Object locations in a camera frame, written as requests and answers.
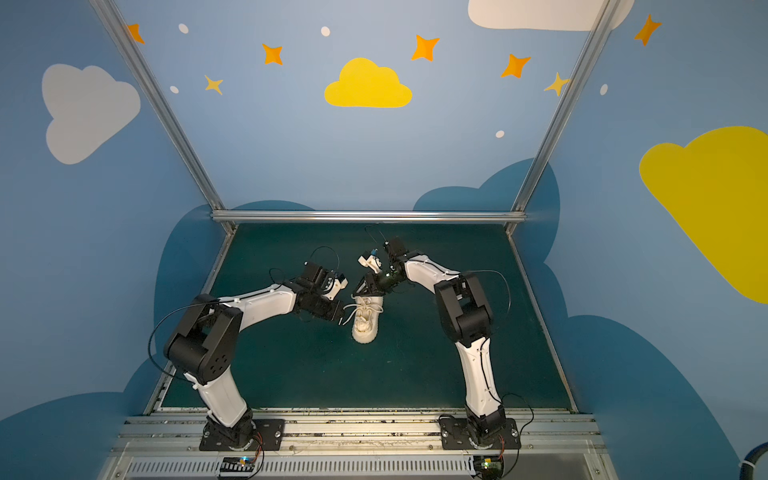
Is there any white sneaker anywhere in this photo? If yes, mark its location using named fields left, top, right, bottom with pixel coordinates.
left=352, top=296, right=383, bottom=344

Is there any white shoelace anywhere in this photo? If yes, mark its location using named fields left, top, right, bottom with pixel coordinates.
left=339, top=297, right=383, bottom=328

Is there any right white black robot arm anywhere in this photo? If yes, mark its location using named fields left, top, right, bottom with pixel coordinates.
left=348, top=238, right=524, bottom=449

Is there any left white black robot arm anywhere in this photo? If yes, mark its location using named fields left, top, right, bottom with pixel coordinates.
left=163, top=261, right=348, bottom=451

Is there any rear aluminium crossbar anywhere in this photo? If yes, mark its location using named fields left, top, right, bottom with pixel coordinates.
left=211, top=210, right=526, bottom=224

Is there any left small circuit board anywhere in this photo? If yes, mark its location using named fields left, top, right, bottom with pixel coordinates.
left=217, top=456, right=256, bottom=479

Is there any small circuit board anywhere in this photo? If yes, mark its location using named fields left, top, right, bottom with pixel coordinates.
left=472, top=456, right=504, bottom=480
left=217, top=456, right=256, bottom=479

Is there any right small circuit board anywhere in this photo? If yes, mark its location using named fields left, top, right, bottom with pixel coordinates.
left=472, top=456, right=504, bottom=480

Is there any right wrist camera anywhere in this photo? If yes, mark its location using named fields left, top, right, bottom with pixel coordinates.
left=358, top=251, right=382, bottom=275

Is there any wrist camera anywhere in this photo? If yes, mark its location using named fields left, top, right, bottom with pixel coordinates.
left=358, top=251, right=382, bottom=275
left=323, top=274, right=348, bottom=300

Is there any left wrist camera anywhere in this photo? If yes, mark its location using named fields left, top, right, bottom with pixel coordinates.
left=323, top=274, right=348, bottom=300

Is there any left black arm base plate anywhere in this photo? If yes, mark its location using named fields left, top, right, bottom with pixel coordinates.
left=199, top=417, right=285, bottom=452

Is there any right aluminium frame post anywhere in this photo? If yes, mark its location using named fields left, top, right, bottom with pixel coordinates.
left=505, top=0, right=621, bottom=240

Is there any aluminium frame post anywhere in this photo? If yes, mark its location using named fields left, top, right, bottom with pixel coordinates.
left=90, top=0, right=225, bottom=213
left=505, top=0, right=621, bottom=240

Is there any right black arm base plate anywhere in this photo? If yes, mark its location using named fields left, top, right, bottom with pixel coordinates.
left=437, top=415, right=521, bottom=450

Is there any aluminium rail base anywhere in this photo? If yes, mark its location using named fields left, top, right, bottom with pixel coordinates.
left=99, top=409, right=618, bottom=479

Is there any left aluminium frame post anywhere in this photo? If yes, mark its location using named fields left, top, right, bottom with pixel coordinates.
left=90, top=0, right=225, bottom=213

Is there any grey corrugated hose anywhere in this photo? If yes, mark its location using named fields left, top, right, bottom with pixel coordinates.
left=739, top=442, right=768, bottom=480

